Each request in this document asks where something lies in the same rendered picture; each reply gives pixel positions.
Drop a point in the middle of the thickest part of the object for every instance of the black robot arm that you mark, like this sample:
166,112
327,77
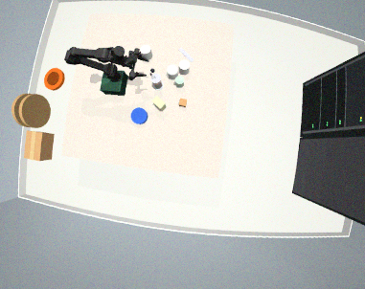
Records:
115,55

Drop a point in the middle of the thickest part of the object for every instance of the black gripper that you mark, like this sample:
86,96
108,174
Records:
132,74

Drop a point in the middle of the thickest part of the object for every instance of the beige rectangular block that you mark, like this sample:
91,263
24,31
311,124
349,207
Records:
159,104

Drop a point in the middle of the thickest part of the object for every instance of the small orange block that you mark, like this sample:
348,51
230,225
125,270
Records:
182,103

